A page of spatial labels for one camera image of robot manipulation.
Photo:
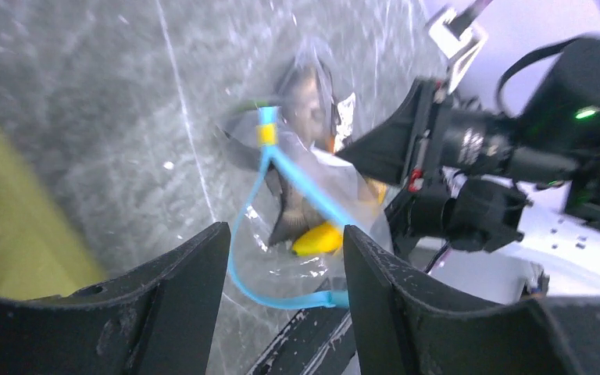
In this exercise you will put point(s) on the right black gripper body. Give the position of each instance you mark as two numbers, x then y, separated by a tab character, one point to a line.
462	187

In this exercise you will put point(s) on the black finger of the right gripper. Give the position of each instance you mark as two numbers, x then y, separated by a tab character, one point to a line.
387	152

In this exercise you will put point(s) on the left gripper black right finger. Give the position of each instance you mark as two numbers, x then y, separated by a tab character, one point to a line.
406	322

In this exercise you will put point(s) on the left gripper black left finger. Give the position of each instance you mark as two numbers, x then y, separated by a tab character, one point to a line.
158	318

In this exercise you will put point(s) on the clear zip top bag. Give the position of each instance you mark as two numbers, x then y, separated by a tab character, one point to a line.
286	247

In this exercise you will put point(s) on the olive green plastic bin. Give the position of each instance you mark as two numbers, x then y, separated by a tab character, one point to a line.
40	253

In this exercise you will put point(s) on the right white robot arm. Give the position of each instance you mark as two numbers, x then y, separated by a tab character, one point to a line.
560	250

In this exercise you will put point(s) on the yellow fake banana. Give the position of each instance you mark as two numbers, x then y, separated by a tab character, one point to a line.
323	239

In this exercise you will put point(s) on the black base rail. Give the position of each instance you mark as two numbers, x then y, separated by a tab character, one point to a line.
314	341

